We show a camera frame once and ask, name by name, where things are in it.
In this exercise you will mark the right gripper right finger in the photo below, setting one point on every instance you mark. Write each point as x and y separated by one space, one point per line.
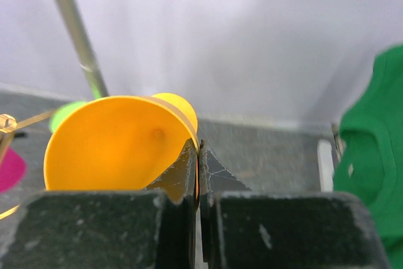
213 177

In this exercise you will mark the silver clothes rail stand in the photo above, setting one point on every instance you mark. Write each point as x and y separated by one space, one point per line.
73 22

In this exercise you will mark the orange wine glass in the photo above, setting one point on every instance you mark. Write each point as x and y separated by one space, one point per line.
117 142

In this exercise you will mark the green cloth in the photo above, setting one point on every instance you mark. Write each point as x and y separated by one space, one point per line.
371 164

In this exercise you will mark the gold wine glass rack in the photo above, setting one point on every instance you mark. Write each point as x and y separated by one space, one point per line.
9 126

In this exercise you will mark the pink plastic cup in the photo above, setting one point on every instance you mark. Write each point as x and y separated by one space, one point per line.
13 169

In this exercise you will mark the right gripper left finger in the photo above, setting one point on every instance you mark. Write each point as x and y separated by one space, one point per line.
176 239

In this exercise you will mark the green wine glass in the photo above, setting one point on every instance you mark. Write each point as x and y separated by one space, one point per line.
62 113

